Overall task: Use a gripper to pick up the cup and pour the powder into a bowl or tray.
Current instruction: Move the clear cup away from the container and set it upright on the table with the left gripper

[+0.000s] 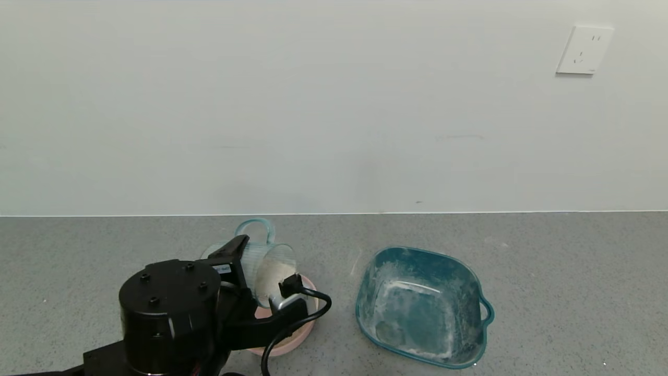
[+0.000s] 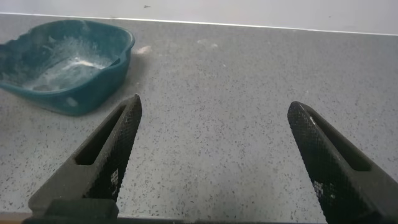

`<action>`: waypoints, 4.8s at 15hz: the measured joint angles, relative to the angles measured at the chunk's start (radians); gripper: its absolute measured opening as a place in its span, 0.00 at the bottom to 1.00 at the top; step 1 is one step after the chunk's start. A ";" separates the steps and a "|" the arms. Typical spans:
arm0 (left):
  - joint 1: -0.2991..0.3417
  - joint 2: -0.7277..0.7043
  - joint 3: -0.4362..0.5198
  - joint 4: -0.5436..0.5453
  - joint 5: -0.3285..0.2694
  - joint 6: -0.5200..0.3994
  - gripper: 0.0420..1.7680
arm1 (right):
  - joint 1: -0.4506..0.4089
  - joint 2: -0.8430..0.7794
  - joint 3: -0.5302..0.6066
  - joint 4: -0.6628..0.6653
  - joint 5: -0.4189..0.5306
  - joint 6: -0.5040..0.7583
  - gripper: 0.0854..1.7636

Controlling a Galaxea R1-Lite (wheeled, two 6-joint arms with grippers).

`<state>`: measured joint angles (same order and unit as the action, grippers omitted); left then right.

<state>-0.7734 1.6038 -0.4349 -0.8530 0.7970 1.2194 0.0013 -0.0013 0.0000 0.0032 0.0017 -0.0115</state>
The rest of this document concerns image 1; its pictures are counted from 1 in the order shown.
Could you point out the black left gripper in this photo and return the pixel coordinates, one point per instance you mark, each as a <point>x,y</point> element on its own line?
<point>225,265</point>

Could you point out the beige speckled powder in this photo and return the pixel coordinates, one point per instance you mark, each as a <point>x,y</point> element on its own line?
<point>274,277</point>

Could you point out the pink plastic bowl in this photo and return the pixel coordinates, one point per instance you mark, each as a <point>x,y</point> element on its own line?
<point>300,339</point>

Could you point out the white powder residue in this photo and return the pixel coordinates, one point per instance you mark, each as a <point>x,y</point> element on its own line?
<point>412,303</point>

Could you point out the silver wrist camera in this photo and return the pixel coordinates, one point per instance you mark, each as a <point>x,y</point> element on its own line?
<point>284,303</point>

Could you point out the white wall socket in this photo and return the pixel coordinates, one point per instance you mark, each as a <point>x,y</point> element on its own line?
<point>584,49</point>

